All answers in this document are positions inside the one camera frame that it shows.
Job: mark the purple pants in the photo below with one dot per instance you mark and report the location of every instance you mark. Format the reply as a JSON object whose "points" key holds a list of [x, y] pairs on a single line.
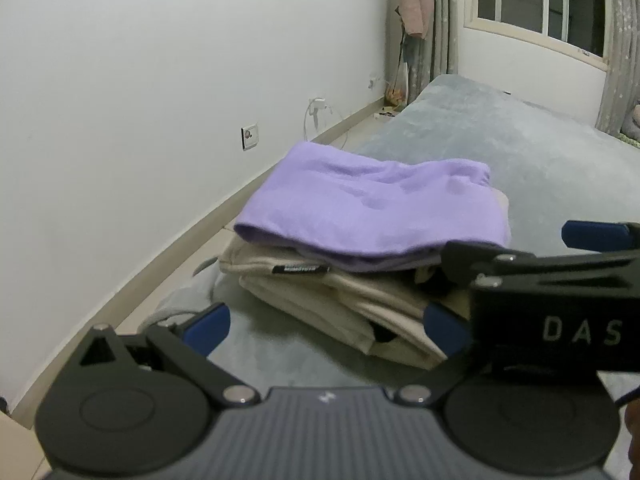
{"points": [[370, 205]]}

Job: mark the small flat floor object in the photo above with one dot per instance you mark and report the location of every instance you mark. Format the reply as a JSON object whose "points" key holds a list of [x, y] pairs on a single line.
{"points": [[384, 112]]}

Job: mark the person's right hand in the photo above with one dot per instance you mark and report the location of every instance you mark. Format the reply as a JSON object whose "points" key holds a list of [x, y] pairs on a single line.
{"points": [[632, 435]]}

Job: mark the plastic bag with orange contents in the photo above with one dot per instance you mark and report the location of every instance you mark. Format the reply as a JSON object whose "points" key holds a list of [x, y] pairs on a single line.
{"points": [[397, 90]]}

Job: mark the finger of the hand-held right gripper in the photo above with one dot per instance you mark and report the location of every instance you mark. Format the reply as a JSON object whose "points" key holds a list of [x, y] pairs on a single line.
{"points": [[595, 234], [470, 260]]}

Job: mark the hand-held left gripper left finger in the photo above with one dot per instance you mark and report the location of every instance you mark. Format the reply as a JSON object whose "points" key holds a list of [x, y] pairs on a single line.
{"points": [[210, 327]]}

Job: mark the white wall socket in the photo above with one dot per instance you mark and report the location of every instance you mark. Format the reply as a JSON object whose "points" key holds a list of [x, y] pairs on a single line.
{"points": [[374, 82], [250, 136]]}

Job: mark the grey folded blanket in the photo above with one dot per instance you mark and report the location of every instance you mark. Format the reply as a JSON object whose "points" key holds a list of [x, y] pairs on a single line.
{"points": [[636, 117]]}

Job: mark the window with cream frame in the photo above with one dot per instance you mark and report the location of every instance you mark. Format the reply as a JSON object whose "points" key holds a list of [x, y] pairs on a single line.
{"points": [[540, 5]]}

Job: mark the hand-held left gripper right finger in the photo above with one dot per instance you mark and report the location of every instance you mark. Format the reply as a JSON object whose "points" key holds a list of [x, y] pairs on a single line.
{"points": [[445, 330]]}

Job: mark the grey patterned curtain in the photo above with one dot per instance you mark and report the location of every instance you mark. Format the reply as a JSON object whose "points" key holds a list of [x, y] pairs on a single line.
{"points": [[442, 15], [620, 50]]}

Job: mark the dark hanging garment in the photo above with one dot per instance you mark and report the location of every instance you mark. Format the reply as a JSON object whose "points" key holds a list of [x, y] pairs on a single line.
{"points": [[417, 65]]}

